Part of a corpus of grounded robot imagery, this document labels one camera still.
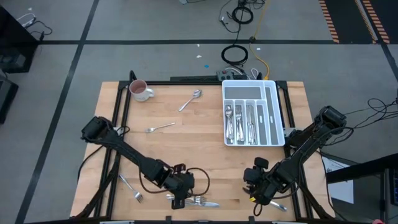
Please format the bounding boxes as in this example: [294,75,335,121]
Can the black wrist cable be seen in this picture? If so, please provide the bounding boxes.
[252,201,266,218]
[138,167,211,195]

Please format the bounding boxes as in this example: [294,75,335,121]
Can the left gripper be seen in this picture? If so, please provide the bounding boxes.
[161,169,195,210]

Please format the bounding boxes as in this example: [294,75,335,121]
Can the black floor cables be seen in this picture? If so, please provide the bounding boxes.
[341,98,398,147]

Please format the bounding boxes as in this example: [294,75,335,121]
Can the black plug cable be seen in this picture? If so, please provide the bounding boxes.
[24,21,53,41]

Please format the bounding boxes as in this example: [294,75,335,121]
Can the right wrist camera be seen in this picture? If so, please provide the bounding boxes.
[254,157,270,170]

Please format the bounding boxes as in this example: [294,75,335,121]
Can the silver fork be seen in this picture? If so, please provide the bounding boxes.
[234,104,242,143]
[118,174,145,204]
[144,121,177,134]
[238,104,246,143]
[165,193,208,206]

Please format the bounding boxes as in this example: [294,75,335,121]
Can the silver spoon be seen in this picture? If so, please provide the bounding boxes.
[224,104,233,141]
[177,89,203,113]
[227,105,234,141]

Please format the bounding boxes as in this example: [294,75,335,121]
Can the black case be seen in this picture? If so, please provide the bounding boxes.
[0,77,19,124]

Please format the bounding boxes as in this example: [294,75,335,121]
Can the black power strip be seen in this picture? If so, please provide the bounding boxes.
[216,70,248,82]

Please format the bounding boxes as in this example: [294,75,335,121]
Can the white mug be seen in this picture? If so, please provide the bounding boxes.
[129,79,155,103]

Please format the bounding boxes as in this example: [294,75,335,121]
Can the utensil handle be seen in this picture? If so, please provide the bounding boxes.
[250,104,258,146]

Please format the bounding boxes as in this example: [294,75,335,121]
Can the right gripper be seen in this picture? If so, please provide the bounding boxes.
[243,167,280,205]

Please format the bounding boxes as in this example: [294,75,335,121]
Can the white paper sheet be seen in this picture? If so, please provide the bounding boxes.
[322,155,355,205]

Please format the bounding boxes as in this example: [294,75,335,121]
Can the black desk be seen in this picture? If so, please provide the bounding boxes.
[325,153,398,224]

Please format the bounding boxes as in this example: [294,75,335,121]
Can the small black cable coil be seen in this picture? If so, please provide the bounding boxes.
[231,6,254,25]

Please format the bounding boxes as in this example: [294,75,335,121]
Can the yellow floor cable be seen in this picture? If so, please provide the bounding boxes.
[248,0,270,81]

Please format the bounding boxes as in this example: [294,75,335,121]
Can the white adapter cable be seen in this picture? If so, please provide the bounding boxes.
[16,12,37,28]

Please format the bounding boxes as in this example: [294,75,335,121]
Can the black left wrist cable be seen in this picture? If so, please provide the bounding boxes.
[138,167,211,195]

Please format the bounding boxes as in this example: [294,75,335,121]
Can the black arm base cable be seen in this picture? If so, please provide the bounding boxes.
[76,144,105,183]

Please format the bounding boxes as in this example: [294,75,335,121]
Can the large black cable coil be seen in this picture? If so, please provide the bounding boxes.
[221,44,249,66]

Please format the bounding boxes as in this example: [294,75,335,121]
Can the white cutlery tray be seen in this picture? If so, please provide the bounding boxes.
[221,79,286,148]

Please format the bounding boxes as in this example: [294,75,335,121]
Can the black cabinet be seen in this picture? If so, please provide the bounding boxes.
[0,6,40,74]

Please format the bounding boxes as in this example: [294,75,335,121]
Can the silver table knife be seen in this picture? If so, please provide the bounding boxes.
[183,200,221,208]
[246,104,253,146]
[269,200,289,213]

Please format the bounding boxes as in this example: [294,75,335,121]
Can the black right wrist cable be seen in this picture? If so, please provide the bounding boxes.
[252,201,266,218]

